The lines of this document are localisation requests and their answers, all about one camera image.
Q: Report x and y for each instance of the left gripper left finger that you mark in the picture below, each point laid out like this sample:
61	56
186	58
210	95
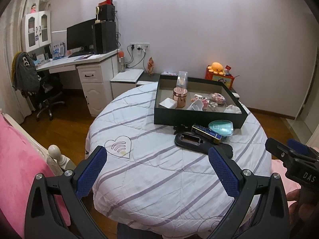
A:
43	219

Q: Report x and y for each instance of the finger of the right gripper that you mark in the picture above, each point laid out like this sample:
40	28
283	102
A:
278	150
302	149

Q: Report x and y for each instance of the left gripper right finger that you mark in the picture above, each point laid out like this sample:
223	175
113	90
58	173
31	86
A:
260	208

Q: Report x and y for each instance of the teal heart-shaped box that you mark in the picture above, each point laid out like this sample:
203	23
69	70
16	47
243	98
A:
222	127

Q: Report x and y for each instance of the white round figurine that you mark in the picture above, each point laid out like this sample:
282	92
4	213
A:
232	109

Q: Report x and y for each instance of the pink round patterned box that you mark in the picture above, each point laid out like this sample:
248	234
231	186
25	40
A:
219	96

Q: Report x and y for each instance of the blue yellow harmonica box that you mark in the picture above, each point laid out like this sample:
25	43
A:
207	133

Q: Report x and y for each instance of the clear glass ornament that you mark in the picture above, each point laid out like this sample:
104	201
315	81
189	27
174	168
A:
213	102

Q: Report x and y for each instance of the pink building block toy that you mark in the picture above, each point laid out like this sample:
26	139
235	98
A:
199	102

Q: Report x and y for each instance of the rose gold canister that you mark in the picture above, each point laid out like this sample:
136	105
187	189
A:
180	96

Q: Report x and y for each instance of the clear plastic box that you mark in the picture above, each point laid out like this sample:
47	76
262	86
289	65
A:
182	79

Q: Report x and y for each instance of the white square box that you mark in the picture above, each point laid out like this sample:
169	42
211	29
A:
168	103

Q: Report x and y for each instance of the pink blanket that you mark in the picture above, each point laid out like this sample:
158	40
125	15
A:
20	162

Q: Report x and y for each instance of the round striped bed cover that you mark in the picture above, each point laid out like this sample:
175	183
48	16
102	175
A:
148	182

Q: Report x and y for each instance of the black hair clip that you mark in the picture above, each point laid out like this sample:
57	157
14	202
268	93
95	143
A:
181	128

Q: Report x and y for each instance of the orange octopus plush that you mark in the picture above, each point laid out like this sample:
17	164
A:
216	68

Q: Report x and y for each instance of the black storage tray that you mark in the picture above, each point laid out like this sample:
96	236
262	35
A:
187	115

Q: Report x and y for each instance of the black office chair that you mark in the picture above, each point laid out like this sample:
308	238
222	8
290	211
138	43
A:
49	95

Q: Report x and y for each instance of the dark hanging jacket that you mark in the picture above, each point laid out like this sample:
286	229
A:
24	76

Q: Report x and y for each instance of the white low side cabinet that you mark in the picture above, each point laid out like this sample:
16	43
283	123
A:
125	81

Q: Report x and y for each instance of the white desk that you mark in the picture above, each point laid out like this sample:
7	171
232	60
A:
95	73

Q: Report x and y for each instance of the orange capped bottle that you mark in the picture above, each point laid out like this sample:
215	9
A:
121	60

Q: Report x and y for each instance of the black computer monitor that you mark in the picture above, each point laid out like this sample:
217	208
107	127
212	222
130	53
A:
81	36

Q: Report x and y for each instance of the black computer tower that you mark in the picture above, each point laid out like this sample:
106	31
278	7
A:
104	37

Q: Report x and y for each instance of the pink doll on cabinet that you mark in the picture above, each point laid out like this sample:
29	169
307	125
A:
33	8

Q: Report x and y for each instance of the black small speaker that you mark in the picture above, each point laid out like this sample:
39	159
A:
105	12

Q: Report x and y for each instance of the white bed post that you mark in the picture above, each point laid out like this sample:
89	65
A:
64	162

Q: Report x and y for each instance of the wall power strip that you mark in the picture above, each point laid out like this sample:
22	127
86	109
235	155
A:
144	46

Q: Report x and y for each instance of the white wall cabinet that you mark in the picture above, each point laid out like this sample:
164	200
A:
36	30

